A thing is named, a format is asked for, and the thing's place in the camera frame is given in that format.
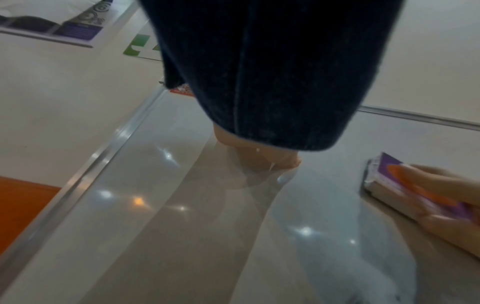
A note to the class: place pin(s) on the person's left forearm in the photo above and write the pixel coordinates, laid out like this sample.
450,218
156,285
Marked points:
270,68

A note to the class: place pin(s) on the green and white sticker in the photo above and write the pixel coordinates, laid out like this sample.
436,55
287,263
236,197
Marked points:
138,45

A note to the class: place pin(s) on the orange panel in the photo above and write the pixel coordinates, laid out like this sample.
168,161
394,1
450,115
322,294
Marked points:
20,204

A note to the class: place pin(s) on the silver metal frame rail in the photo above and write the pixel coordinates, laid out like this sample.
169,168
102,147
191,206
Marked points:
420,117
93,161

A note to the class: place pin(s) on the red sticker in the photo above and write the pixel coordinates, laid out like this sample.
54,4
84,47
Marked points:
183,90

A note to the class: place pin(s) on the purple and orange box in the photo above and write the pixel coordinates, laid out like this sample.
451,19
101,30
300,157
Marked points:
386,166

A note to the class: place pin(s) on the person's right hand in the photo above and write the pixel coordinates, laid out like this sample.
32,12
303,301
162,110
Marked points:
446,187

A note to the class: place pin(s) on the glass cabinet lid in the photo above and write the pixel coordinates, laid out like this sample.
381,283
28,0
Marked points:
180,225

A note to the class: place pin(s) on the poster with purple panel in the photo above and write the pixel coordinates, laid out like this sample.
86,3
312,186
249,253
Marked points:
71,28

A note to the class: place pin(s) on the person's left hand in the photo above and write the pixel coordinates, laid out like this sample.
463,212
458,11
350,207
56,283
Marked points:
247,151

